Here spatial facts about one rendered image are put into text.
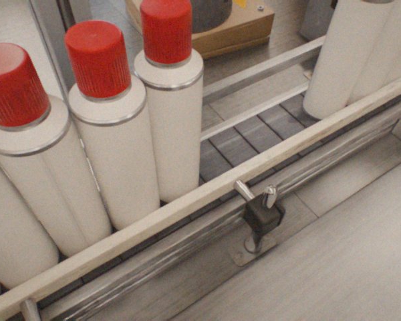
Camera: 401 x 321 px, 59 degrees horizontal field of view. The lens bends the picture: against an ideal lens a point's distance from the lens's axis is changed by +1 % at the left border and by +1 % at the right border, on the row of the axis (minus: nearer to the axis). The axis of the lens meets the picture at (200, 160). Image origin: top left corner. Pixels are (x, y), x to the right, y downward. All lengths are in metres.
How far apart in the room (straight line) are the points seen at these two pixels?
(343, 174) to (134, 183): 0.30
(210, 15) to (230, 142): 0.25
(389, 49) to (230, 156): 0.21
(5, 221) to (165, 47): 0.16
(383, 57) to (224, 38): 0.27
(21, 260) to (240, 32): 0.48
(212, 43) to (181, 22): 0.39
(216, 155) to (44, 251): 0.21
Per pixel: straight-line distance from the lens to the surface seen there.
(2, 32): 0.76
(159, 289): 0.39
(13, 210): 0.28
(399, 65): 0.52
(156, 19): 0.23
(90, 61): 0.21
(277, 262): 0.36
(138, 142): 0.25
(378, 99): 0.49
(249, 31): 0.65
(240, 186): 0.35
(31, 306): 0.33
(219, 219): 0.37
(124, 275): 0.35
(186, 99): 0.26
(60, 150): 0.24
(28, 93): 0.21
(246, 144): 0.43
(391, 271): 0.39
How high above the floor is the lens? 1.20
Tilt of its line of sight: 52 degrees down
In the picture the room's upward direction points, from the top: 3 degrees clockwise
